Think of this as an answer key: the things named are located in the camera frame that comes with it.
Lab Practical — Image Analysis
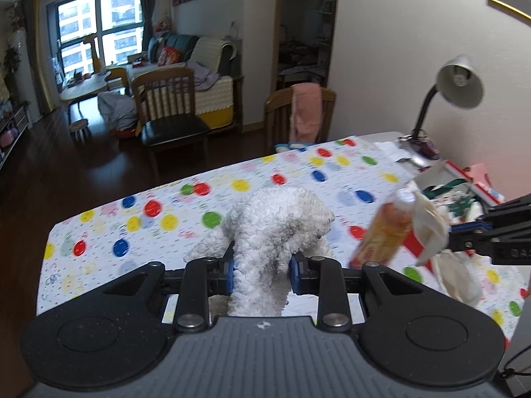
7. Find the potted plant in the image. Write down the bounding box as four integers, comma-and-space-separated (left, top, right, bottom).
3, 47, 21, 92

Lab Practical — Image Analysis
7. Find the white paper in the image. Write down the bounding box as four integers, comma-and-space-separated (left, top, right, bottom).
375, 141, 411, 162

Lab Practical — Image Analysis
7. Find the wooden giraffe figure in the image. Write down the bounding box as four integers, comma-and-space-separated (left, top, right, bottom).
83, 33, 104, 73

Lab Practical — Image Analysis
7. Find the pink plastic bag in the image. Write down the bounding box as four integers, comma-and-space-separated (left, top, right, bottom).
462, 162, 494, 187

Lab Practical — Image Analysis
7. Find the grey cloth bundle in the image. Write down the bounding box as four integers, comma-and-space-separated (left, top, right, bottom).
97, 91, 139, 131

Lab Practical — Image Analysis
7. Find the red printed cushion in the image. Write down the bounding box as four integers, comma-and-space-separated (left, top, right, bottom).
158, 46, 182, 67

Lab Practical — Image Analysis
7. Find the green white tote bag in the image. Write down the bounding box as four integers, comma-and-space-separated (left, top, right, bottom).
421, 178, 484, 220

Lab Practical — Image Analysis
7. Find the cream sofa throw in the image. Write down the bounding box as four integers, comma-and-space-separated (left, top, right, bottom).
191, 36, 233, 75

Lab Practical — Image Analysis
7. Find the lilac clothes pile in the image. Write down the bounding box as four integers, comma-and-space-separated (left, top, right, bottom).
189, 62, 220, 92

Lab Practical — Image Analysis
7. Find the wooden coffee table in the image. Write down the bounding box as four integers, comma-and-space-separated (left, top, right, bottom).
60, 72, 113, 102

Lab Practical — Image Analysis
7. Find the white plastic bag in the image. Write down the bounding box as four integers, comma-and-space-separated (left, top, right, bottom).
409, 193, 484, 309

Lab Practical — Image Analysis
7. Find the pink towel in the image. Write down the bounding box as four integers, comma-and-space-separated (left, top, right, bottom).
289, 83, 323, 144

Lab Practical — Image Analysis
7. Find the orange drink bottle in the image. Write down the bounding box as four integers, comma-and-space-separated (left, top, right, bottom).
348, 188, 417, 270

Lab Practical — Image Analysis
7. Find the red and white cardboard box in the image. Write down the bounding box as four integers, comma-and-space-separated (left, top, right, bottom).
398, 160, 507, 266

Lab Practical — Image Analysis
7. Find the wooden door frame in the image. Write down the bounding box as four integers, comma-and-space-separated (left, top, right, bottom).
274, 0, 340, 92

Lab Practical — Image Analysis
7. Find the white plush toy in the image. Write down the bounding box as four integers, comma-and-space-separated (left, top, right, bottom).
184, 186, 336, 318

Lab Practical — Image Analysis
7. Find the small wooden stool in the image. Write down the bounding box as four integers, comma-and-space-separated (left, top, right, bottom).
68, 119, 93, 142

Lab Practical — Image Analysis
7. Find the yellow grey curtain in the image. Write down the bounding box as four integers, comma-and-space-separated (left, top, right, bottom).
23, 0, 54, 112

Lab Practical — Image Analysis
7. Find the dotted tablecloth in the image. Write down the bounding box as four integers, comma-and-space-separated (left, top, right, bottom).
37, 135, 524, 341

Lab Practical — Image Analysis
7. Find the wooden chair with dark seat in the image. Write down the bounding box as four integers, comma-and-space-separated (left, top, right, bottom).
130, 66, 211, 166

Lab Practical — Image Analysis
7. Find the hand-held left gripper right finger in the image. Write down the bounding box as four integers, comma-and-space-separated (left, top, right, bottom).
289, 253, 424, 330

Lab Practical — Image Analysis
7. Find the sofa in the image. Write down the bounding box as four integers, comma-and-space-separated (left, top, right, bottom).
126, 33, 245, 130

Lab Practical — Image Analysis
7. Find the tv cabinet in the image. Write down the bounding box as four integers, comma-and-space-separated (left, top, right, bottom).
0, 103, 33, 166

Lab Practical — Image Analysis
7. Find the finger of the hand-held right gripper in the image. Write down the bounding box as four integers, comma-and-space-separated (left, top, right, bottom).
449, 226, 531, 266
451, 193, 531, 233

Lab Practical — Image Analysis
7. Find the large window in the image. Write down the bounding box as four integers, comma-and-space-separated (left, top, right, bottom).
45, 0, 146, 88

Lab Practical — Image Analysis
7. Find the grey desk lamp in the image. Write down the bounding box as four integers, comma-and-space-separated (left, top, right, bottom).
400, 54, 485, 160

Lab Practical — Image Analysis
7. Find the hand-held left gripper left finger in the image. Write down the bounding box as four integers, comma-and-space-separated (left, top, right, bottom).
102, 252, 236, 333

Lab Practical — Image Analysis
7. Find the white standing air conditioner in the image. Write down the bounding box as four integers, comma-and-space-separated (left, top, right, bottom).
10, 27, 33, 104

